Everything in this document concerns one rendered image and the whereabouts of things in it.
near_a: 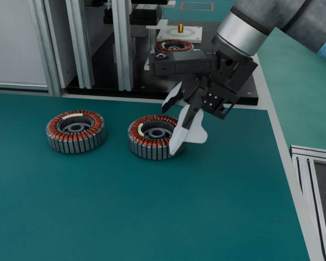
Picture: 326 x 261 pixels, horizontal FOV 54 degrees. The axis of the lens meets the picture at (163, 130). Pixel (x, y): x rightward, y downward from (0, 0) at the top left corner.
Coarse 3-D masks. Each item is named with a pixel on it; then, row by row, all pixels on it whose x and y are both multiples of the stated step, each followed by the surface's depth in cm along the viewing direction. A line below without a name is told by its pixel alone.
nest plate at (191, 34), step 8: (160, 32) 112; (168, 32) 112; (176, 32) 112; (184, 32) 112; (192, 32) 112; (200, 32) 112; (160, 40) 107; (184, 40) 106; (192, 40) 106; (200, 40) 106
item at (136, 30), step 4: (132, 28) 110; (136, 28) 110; (140, 28) 110; (144, 28) 109; (148, 28) 116; (132, 32) 111; (136, 32) 111; (140, 32) 110; (144, 32) 110; (132, 36) 112; (136, 36) 111; (140, 36) 111; (144, 36) 111
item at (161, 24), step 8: (136, 8) 84; (144, 8) 84; (152, 8) 84; (112, 16) 86; (136, 16) 84; (144, 16) 84; (152, 16) 84; (136, 24) 85; (144, 24) 85; (152, 24) 84; (160, 24) 85
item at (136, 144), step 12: (144, 120) 63; (156, 120) 64; (168, 120) 64; (132, 132) 60; (144, 132) 63; (156, 132) 63; (168, 132) 64; (132, 144) 59; (144, 144) 57; (156, 144) 57; (168, 144) 57; (144, 156) 58; (156, 156) 58; (168, 156) 58
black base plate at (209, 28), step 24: (168, 24) 124; (192, 24) 124; (216, 24) 124; (144, 48) 102; (216, 48) 102; (96, 72) 86; (144, 72) 86; (120, 96) 79; (144, 96) 78; (240, 96) 75
